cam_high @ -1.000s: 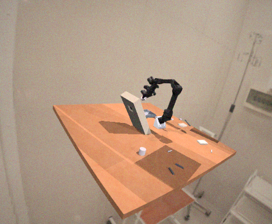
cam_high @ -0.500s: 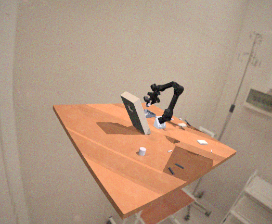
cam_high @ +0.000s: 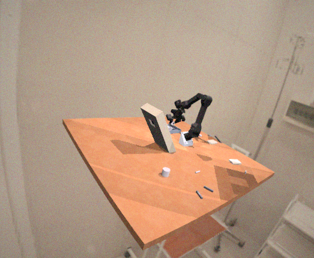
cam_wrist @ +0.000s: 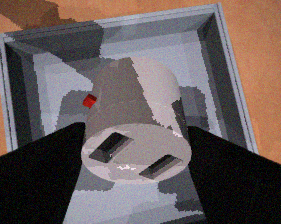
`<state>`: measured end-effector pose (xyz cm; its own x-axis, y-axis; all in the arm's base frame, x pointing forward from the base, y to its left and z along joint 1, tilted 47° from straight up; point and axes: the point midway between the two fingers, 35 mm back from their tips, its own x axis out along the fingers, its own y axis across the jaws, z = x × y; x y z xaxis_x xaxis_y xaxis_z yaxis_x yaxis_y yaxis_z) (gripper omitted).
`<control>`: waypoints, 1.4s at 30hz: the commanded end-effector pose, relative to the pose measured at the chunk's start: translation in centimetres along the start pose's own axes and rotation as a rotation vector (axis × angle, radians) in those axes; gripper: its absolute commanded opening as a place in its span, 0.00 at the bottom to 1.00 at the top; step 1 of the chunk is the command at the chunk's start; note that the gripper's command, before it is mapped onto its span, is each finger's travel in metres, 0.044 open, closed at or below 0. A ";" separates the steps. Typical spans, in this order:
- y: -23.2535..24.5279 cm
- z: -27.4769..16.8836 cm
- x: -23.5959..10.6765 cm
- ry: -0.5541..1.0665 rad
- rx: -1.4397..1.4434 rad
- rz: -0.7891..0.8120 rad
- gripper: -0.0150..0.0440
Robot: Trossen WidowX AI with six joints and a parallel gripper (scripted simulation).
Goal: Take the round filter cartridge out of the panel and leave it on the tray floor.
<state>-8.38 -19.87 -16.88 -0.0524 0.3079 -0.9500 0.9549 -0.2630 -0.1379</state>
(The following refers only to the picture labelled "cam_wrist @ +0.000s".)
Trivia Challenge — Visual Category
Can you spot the grey cylinder with two slots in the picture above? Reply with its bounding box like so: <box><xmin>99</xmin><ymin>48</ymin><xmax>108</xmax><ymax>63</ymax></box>
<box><xmin>81</xmin><ymin>57</ymin><xmax>192</xmax><ymax>184</ymax></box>

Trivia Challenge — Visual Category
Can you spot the grey shallow tray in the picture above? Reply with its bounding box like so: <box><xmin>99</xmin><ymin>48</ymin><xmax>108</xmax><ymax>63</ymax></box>
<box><xmin>0</xmin><ymin>2</ymin><xmax>259</xmax><ymax>224</ymax></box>

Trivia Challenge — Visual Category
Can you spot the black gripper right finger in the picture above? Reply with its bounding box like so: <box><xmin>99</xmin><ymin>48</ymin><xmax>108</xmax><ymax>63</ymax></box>
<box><xmin>187</xmin><ymin>126</ymin><xmax>281</xmax><ymax>224</ymax></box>

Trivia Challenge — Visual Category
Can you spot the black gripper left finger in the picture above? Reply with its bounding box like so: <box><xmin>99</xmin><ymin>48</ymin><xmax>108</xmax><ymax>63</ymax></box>
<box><xmin>0</xmin><ymin>122</ymin><xmax>85</xmax><ymax>224</ymax></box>

